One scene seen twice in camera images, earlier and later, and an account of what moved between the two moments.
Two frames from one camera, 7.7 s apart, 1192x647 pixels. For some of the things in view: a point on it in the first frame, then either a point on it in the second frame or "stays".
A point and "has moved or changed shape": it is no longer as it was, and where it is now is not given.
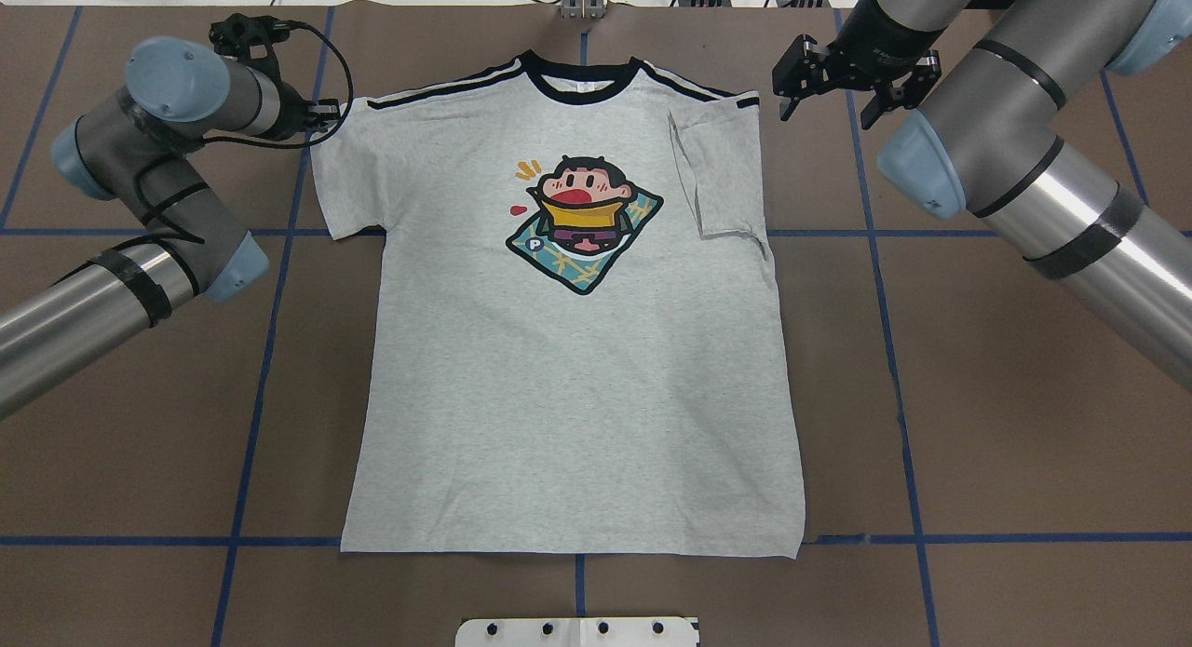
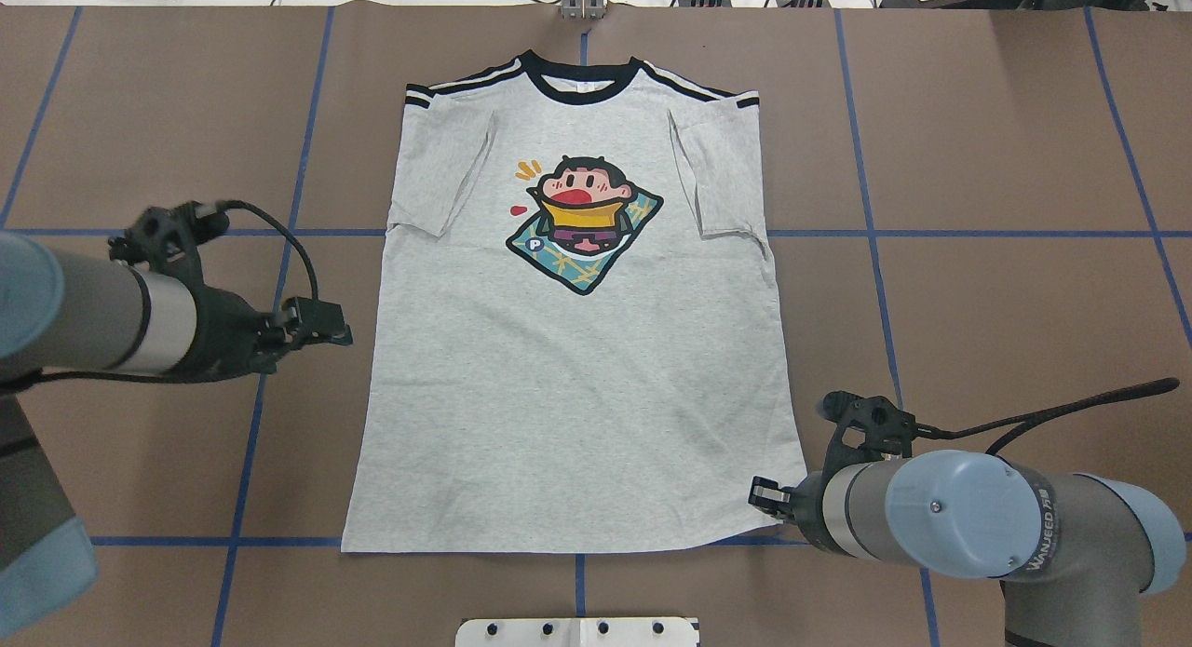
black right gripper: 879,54 -> 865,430
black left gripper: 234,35 -> 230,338
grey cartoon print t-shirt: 566,340 has moved or changed shape
